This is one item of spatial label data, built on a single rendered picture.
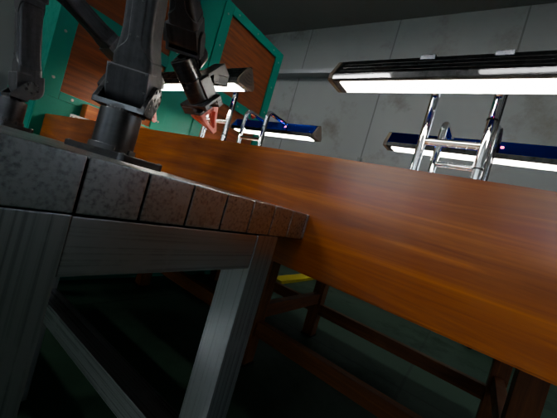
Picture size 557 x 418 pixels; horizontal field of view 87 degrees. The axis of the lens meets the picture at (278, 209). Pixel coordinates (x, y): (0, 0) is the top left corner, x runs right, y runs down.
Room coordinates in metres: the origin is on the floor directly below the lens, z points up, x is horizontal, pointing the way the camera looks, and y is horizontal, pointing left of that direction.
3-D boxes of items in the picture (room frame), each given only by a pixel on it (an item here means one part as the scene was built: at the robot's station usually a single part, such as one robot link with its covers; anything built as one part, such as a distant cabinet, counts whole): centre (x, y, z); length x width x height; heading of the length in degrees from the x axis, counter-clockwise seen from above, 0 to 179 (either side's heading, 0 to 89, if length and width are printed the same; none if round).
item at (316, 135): (1.70, 0.16, 1.08); 0.62 x 0.08 x 0.07; 55
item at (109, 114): (0.49, 0.29, 0.71); 0.20 x 0.07 x 0.08; 56
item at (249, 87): (1.24, 0.48, 1.08); 0.62 x 0.08 x 0.07; 55
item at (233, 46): (1.93, 0.91, 1.31); 1.36 x 0.55 x 0.95; 145
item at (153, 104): (0.50, 0.30, 0.77); 0.09 x 0.06 x 0.06; 96
